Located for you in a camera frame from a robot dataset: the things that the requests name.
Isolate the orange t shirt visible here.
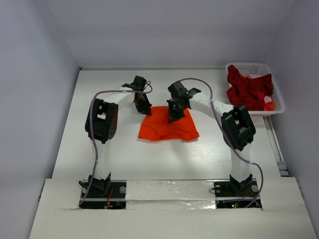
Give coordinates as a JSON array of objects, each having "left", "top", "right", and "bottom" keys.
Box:
[{"left": 138, "top": 106, "right": 199, "bottom": 142}]

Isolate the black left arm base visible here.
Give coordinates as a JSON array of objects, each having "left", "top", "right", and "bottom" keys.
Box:
[{"left": 79, "top": 181, "right": 127, "bottom": 210}]

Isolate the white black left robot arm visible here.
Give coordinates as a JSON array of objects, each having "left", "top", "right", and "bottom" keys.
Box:
[{"left": 85, "top": 76, "right": 153, "bottom": 197}]

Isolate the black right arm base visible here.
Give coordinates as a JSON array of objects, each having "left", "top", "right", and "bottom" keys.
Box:
[{"left": 210, "top": 179, "right": 262, "bottom": 209}]

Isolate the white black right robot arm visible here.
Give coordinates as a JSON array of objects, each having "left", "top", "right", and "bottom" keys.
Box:
[{"left": 167, "top": 81, "right": 256, "bottom": 198}]

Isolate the dark red t shirt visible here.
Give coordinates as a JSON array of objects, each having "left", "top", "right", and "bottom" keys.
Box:
[{"left": 226, "top": 65, "right": 274, "bottom": 111}]

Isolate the white plastic laundry basket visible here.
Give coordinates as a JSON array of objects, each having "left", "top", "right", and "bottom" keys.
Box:
[{"left": 225, "top": 63, "right": 285, "bottom": 117}]

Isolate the pink garment in basket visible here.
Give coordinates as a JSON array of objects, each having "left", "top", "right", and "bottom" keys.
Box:
[{"left": 264, "top": 96, "right": 272, "bottom": 104}]

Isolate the orange garment in basket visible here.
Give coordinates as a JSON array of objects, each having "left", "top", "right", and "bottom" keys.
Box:
[{"left": 264, "top": 102, "right": 275, "bottom": 111}]

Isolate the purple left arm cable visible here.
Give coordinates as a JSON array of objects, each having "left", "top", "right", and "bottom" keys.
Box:
[{"left": 78, "top": 81, "right": 153, "bottom": 207}]

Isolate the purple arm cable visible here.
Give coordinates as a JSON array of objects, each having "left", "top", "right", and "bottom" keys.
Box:
[
  {"left": 178, "top": 78, "right": 264, "bottom": 209},
  {"left": 78, "top": 81, "right": 153, "bottom": 207}
]

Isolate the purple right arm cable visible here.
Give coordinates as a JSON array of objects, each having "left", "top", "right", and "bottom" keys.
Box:
[{"left": 178, "top": 78, "right": 264, "bottom": 209}]

